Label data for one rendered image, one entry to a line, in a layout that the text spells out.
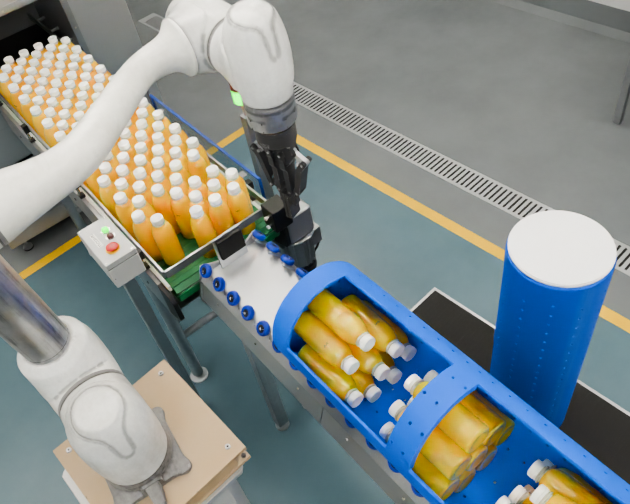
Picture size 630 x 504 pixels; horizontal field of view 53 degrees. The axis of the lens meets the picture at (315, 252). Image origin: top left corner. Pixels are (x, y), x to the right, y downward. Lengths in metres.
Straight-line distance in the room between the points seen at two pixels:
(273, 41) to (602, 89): 3.41
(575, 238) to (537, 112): 2.24
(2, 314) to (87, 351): 0.23
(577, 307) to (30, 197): 1.38
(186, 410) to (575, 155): 2.75
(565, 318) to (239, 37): 1.21
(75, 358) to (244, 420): 1.45
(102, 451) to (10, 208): 0.58
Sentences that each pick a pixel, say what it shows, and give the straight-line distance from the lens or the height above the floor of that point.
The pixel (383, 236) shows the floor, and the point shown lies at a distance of 3.24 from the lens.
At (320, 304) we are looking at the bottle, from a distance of 1.51.
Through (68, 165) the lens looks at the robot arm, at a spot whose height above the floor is 1.85.
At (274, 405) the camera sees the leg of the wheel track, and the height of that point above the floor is 0.21.
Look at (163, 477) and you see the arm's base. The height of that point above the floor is 1.08.
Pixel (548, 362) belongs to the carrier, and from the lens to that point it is 2.02.
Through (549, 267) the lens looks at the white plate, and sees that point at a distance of 1.77.
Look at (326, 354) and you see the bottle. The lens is 1.49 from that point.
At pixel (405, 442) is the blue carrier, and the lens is 1.32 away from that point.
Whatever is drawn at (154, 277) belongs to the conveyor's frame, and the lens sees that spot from 2.08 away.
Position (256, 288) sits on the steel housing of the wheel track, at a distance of 1.90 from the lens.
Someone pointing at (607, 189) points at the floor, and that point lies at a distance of 3.57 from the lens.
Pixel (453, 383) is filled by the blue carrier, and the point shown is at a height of 1.23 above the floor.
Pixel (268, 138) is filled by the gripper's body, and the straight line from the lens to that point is 1.11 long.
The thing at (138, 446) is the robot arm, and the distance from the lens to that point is 1.35.
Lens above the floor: 2.37
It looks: 47 degrees down
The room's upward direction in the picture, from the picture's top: 12 degrees counter-clockwise
